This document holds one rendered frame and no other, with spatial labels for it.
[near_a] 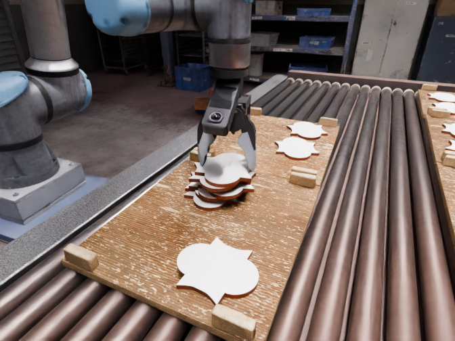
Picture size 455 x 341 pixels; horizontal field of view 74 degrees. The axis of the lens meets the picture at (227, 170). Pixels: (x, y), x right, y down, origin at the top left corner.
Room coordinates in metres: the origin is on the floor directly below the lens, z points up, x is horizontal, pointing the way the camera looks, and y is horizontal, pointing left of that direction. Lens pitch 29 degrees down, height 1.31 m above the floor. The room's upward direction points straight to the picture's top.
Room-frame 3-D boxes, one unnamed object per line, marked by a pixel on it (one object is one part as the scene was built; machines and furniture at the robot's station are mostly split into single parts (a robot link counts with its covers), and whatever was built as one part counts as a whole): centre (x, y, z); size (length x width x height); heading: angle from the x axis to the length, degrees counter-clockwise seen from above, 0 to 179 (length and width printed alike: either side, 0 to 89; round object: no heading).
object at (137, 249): (0.48, 0.03, 0.93); 0.41 x 0.35 x 0.02; 155
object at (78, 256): (0.35, 0.23, 0.95); 0.06 x 0.02 x 0.03; 65
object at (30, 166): (0.65, 0.50, 0.99); 0.15 x 0.15 x 0.10
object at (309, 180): (0.60, -0.17, 0.95); 0.06 x 0.02 x 0.03; 65
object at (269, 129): (0.85, -0.14, 0.93); 0.41 x 0.35 x 0.02; 156
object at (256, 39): (5.53, -0.60, 0.74); 0.44 x 0.36 x 0.20; 55
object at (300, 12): (5.23, -1.31, 1.14); 0.50 x 0.38 x 0.11; 78
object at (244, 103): (0.59, 0.00, 1.14); 0.09 x 0.08 x 0.12; 166
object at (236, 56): (0.58, 0.00, 1.22); 0.08 x 0.08 x 0.05
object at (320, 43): (5.24, -1.44, 0.72); 0.50 x 0.38 x 0.16; 62
